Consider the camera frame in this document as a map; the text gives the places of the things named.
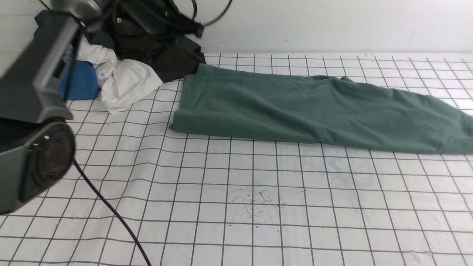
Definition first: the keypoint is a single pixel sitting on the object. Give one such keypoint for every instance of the white grid tablecloth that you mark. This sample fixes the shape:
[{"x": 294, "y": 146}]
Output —
[{"x": 205, "y": 201}]

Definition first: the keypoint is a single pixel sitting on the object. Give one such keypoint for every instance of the dark olive garment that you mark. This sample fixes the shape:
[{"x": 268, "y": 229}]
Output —
[{"x": 171, "y": 60}]

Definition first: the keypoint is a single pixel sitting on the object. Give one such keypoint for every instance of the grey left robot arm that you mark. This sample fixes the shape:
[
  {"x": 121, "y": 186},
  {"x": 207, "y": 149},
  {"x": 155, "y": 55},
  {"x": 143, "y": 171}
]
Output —
[{"x": 37, "y": 144}]

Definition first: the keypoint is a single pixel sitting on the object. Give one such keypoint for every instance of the white garment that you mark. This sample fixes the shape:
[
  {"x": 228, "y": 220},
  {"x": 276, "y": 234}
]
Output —
[{"x": 122, "y": 82}]

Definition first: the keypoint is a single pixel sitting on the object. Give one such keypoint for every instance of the green long-sleeved shirt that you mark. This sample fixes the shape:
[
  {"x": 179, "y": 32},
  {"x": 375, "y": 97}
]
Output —
[{"x": 319, "y": 109}]

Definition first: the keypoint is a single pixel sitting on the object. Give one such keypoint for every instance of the blue garment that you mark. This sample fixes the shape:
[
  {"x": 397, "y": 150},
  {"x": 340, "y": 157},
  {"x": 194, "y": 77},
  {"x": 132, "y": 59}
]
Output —
[{"x": 84, "y": 85}]

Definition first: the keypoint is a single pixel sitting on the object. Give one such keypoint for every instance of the dark teal garment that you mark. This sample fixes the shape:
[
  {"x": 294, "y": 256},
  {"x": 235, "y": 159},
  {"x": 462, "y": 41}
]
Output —
[{"x": 100, "y": 37}]

